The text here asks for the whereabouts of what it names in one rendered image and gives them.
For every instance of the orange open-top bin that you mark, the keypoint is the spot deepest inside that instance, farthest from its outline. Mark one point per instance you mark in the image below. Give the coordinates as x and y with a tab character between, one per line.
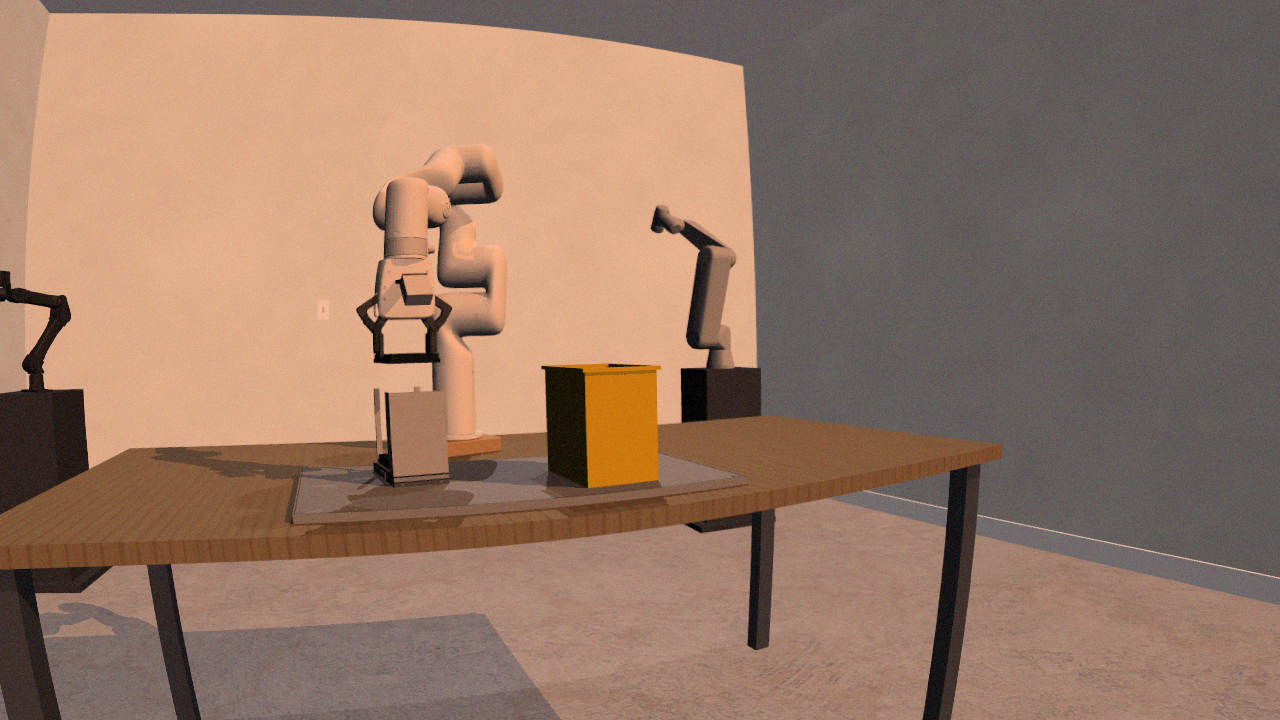
602	423

